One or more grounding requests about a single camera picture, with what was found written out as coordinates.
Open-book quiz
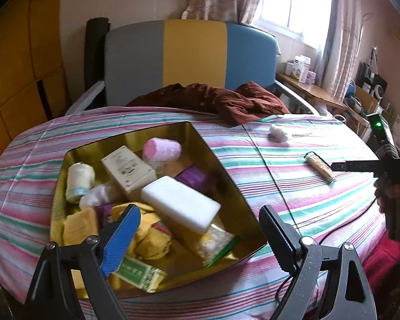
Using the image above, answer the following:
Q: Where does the person's right forearm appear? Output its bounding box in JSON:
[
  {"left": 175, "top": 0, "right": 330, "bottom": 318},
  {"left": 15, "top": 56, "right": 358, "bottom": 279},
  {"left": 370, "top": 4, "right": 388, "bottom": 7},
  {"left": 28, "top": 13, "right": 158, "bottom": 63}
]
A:
[{"left": 385, "top": 202, "right": 400, "bottom": 250}]

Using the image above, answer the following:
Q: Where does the window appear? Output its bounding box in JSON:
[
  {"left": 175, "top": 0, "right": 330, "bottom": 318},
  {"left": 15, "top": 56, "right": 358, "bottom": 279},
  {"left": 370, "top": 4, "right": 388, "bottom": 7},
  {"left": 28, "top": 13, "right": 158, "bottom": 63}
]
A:
[{"left": 253, "top": 0, "right": 335, "bottom": 52}]

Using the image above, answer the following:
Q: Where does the person's right hand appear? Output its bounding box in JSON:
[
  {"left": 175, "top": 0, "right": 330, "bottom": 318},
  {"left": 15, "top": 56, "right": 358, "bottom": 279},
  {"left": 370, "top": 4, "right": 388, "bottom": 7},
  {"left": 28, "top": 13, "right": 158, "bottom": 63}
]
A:
[{"left": 375, "top": 178, "right": 400, "bottom": 214}]

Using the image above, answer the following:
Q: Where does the brown crumpled cloth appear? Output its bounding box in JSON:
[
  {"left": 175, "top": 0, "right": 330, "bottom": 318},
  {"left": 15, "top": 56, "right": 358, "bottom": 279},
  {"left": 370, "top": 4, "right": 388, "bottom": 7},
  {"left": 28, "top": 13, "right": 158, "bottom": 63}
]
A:
[{"left": 126, "top": 81, "right": 291, "bottom": 126}]

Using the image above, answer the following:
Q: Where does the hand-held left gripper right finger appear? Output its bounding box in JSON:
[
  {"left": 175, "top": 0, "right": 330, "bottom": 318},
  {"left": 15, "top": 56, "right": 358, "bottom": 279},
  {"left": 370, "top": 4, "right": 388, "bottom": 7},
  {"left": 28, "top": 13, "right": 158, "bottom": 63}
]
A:
[{"left": 258, "top": 205, "right": 377, "bottom": 320}]

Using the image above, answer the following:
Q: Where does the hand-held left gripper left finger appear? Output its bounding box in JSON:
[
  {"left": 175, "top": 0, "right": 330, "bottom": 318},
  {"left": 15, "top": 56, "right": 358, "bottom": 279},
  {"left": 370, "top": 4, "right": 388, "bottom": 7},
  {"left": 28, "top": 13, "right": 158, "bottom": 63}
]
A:
[{"left": 23, "top": 203, "right": 142, "bottom": 320}]

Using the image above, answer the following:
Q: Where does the gold tin box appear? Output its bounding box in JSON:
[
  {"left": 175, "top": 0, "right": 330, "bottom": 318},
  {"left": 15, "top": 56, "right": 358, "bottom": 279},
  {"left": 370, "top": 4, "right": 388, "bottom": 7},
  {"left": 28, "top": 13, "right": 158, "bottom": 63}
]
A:
[{"left": 49, "top": 122, "right": 268, "bottom": 299}]

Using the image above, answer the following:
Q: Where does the white box with grey print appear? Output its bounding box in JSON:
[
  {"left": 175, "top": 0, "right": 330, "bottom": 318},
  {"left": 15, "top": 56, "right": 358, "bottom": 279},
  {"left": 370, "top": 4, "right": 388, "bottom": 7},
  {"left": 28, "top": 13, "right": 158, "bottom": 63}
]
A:
[{"left": 102, "top": 146, "right": 157, "bottom": 201}]

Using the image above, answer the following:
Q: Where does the grey yellow blue headboard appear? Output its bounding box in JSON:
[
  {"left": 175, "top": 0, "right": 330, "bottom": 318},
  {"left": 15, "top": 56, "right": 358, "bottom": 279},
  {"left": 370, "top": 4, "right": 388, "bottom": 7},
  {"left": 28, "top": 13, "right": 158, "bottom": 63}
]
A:
[{"left": 104, "top": 20, "right": 281, "bottom": 107}]

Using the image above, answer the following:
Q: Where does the purple candy packet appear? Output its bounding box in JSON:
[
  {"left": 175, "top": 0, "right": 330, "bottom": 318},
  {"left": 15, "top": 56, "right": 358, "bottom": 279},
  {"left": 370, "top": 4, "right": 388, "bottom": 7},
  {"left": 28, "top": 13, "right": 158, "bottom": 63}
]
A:
[
  {"left": 175, "top": 167, "right": 215, "bottom": 194},
  {"left": 97, "top": 203, "right": 115, "bottom": 227}
]

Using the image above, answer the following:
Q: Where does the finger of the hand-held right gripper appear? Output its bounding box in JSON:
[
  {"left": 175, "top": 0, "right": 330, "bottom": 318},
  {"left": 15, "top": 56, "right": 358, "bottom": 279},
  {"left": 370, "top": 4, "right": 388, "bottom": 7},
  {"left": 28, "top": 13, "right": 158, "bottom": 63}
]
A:
[{"left": 330, "top": 159, "right": 383, "bottom": 174}]

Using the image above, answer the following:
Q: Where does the pink towel roll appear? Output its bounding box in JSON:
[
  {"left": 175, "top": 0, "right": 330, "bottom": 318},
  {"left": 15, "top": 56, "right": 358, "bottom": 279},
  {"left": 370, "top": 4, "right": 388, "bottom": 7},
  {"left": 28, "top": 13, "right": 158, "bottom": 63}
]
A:
[{"left": 143, "top": 138, "right": 182, "bottom": 167}]

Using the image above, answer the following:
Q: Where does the cardboard box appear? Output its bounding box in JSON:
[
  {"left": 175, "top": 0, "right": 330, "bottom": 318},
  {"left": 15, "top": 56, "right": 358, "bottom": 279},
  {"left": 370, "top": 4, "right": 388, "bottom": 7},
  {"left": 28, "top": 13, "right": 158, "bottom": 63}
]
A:
[{"left": 353, "top": 86, "right": 381, "bottom": 115}]

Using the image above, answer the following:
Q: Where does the clear white roll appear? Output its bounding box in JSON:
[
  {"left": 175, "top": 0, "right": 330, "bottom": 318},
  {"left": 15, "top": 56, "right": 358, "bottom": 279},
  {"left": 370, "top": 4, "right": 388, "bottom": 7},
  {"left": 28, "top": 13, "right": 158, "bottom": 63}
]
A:
[{"left": 79, "top": 182, "right": 124, "bottom": 210}]

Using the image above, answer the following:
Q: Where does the small white box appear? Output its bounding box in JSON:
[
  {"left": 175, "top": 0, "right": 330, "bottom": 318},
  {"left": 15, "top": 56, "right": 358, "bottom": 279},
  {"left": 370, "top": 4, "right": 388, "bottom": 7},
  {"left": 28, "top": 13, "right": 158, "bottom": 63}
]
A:
[{"left": 285, "top": 62, "right": 304, "bottom": 82}]

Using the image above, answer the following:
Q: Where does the grey bed rail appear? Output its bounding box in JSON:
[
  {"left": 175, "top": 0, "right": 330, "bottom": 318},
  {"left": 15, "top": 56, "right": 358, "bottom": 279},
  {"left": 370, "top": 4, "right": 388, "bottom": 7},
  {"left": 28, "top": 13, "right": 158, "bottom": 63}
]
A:
[{"left": 274, "top": 79, "right": 321, "bottom": 115}]

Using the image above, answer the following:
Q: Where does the red cloth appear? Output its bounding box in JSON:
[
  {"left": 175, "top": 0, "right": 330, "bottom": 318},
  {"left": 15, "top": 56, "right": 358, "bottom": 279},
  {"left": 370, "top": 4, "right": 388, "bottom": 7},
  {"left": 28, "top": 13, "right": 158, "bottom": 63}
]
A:
[{"left": 363, "top": 233, "right": 400, "bottom": 294}]

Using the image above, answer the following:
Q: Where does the thick yellow sponge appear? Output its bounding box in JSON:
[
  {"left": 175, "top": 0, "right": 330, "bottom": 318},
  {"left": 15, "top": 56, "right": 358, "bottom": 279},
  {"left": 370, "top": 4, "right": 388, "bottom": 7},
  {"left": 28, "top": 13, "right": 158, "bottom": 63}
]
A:
[{"left": 63, "top": 207, "right": 100, "bottom": 248}]

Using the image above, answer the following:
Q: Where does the grain bar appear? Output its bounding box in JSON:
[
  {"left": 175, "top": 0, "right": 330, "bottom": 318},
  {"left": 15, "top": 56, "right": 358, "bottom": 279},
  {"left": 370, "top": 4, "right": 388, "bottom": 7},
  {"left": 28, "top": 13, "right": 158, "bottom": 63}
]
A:
[{"left": 303, "top": 151, "right": 335, "bottom": 184}]

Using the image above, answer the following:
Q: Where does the clear snack packet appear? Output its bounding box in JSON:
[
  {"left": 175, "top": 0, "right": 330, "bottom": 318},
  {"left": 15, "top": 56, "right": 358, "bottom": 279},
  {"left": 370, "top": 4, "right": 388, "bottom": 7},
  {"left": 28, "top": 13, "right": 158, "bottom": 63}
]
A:
[{"left": 195, "top": 223, "right": 242, "bottom": 268}]

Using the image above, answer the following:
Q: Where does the black cable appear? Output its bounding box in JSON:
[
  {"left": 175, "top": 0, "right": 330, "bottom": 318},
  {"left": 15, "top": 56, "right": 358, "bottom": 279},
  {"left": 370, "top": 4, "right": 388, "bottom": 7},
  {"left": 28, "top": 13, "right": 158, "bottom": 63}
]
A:
[{"left": 275, "top": 200, "right": 381, "bottom": 297}]

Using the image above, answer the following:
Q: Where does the white foam block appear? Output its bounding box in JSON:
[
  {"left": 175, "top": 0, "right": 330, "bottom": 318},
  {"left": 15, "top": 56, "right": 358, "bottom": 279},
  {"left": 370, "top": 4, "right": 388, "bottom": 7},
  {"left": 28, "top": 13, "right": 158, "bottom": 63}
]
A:
[{"left": 141, "top": 175, "right": 221, "bottom": 234}]

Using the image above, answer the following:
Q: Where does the wooden wardrobe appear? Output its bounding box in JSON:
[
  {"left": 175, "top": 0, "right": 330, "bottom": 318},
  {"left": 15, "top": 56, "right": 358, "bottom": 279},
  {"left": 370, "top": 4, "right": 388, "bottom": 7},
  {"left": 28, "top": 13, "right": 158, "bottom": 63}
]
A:
[{"left": 0, "top": 0, "right": 69, "bottom": 161}]

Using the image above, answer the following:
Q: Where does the wooden side table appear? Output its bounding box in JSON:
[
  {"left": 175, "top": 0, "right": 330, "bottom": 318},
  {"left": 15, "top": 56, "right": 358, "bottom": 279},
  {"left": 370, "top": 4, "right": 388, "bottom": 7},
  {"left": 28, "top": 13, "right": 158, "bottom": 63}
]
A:
[{"left": 277, "top": 71, "right": 347, "bottom": 115}]

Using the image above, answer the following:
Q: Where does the white crumpled ball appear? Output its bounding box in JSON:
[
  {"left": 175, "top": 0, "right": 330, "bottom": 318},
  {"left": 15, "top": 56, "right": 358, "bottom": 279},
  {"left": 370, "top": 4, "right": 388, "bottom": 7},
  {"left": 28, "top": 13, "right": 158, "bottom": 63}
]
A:
[{"left": 269, "top": 124, "right": 292, "bottom": 143}]

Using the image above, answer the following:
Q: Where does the green and white box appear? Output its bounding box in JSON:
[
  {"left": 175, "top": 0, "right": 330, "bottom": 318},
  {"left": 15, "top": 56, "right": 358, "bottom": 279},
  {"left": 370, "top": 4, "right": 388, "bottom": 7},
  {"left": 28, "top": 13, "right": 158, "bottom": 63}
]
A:
[{"left": 111, "top": 256, "right": 168, "bottom": 293}]

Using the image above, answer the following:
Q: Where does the yellow cloth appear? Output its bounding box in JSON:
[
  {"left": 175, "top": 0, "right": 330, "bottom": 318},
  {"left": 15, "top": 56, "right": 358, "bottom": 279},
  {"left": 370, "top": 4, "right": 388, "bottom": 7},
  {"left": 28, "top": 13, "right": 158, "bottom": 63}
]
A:
[{"left": 110, "top": 202, "right": 174, "bottom": 261}]

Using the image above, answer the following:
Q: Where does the white roll with blue band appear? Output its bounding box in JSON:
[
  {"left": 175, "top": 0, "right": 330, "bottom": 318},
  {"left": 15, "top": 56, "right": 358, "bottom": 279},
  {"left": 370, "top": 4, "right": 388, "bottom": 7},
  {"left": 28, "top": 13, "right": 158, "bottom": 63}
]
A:
[{"left": 66, "top": 162, "right": 96, "bottom": 203}]

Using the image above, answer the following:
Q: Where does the white bed rail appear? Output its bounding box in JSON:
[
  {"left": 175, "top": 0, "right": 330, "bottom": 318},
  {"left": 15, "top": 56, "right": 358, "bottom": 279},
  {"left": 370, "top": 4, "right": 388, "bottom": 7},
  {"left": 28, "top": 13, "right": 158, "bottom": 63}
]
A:
[{"left": 65, "top": 80, "right": 106, "bottom": 115}]

